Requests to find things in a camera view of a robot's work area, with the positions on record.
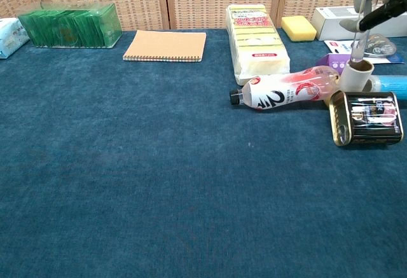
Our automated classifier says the light blue wet wipes pack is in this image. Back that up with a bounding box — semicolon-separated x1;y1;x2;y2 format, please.
0;17;31;60

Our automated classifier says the yellow sponge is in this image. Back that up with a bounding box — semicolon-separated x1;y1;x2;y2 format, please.
280;15;318;43

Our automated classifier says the white rectangular carton box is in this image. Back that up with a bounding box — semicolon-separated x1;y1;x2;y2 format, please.
310;4;407;41

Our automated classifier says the correction tape blister pack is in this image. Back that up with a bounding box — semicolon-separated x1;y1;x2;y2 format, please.
324;32;407;65

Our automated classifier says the brown spiral notebook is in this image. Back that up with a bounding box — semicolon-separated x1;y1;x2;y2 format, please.
122;30;207;63

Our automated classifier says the black gold meat can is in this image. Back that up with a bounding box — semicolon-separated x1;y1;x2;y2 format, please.
328;90;404;148

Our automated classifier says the blue velvet tablecloth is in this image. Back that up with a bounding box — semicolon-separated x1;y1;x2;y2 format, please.
0;29;407;278

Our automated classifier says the clear box of green packets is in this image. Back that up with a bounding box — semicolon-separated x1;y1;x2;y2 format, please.
17;1;123;50

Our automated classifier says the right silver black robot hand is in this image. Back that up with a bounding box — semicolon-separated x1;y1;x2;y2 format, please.
339;0;407;34

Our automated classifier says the white red plastic drink bottle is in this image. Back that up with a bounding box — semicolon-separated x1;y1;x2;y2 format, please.
229;64;341;111

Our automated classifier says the blue cylindrical roll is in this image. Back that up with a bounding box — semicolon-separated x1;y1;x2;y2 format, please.
368;74;407;94

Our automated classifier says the transparent test tube white cap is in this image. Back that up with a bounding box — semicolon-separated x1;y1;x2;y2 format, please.
350;0;386;65

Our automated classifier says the yellow green sponge multipack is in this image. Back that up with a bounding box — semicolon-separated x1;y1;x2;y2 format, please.
225;3;291;86

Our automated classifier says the small purple box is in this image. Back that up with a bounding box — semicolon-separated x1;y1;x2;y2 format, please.
315;53;352;76

